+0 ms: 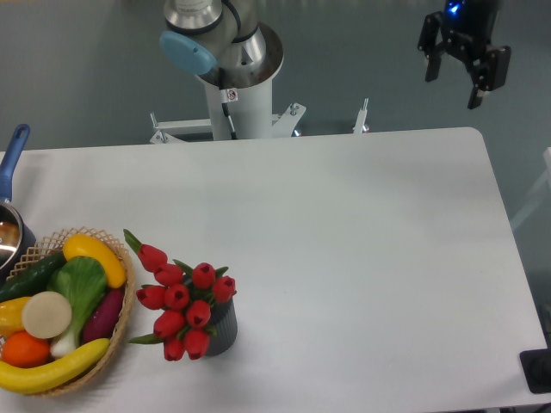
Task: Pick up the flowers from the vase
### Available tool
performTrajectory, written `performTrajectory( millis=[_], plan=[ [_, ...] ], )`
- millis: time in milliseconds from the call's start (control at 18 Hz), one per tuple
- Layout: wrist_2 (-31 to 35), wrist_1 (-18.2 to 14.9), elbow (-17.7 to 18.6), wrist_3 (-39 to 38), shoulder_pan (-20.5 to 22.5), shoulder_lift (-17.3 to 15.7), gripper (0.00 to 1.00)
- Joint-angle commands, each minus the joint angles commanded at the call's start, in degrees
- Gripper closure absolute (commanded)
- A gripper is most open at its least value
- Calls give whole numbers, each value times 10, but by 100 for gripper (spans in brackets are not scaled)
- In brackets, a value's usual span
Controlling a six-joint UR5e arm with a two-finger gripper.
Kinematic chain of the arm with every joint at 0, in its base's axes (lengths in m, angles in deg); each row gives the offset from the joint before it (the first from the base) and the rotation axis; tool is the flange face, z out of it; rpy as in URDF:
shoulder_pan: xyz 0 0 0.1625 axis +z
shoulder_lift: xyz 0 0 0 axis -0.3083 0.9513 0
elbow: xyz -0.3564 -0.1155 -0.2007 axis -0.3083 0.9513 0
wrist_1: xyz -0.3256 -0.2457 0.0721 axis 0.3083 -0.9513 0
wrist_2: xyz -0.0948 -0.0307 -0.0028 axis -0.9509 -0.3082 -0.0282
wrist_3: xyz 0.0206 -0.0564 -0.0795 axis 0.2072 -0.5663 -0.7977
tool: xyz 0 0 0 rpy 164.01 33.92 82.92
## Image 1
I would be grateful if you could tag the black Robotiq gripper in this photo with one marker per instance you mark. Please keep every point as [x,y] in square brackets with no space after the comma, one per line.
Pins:
[466,28]

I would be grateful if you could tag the red tulip bouquet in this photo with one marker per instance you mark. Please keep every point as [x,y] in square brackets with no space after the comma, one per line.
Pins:
[184,296]

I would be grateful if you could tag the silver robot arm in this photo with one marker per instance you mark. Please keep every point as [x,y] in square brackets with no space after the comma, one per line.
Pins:
[224,43]

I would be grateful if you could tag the dark grey ribbed vase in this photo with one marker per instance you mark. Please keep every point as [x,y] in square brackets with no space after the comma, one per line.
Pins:
[224,320]

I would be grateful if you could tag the black device at table edge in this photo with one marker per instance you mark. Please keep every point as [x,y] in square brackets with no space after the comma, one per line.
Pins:
[536,369]

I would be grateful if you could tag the green bok choy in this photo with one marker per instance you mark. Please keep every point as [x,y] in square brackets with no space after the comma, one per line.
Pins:
[82,281]

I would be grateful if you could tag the woven wicker basket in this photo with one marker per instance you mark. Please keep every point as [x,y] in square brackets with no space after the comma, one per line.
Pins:
[51,244]

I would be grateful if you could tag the purple sweet potato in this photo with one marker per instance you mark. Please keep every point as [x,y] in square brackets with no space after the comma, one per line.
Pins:
[102,322]

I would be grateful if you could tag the dark green cucumber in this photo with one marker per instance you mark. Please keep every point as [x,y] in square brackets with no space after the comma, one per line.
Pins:
[32,279]

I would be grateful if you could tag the beige round disc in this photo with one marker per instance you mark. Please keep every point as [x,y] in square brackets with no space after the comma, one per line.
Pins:
[46,315]

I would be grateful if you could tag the yellow bell pepper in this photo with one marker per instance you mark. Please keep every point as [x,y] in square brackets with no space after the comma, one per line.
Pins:
[11,316]

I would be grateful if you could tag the orange fruit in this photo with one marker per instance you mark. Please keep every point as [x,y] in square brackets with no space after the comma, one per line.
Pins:
[25,351]

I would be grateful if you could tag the yellow banana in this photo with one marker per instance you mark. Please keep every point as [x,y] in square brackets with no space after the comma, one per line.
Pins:
[33,380]

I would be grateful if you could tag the white bracket with bolt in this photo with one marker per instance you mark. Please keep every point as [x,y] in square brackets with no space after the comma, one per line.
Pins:
[361,126]

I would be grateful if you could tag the white metal base frame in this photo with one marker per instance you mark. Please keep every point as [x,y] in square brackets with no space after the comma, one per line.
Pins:
[167,132]

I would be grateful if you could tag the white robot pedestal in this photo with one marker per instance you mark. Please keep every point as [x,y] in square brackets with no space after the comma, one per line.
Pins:
[239,96]

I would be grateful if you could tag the blue handled saucepan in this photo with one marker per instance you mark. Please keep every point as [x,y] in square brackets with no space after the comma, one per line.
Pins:
[16,237]

